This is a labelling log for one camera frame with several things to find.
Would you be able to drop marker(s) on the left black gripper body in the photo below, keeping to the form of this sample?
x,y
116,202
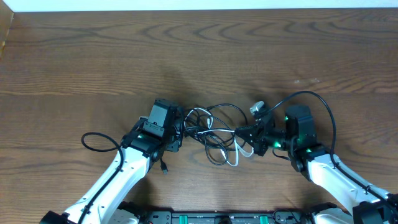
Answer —
x,y
179,130

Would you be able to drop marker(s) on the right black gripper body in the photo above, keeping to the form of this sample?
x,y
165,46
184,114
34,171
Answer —
x,y
259,134

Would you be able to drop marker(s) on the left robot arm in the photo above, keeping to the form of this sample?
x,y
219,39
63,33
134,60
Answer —
x,y
138,150

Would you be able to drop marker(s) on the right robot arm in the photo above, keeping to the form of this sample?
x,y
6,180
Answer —
x,y
362,201

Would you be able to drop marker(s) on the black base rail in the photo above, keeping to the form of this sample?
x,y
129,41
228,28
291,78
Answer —
x,y
224,217

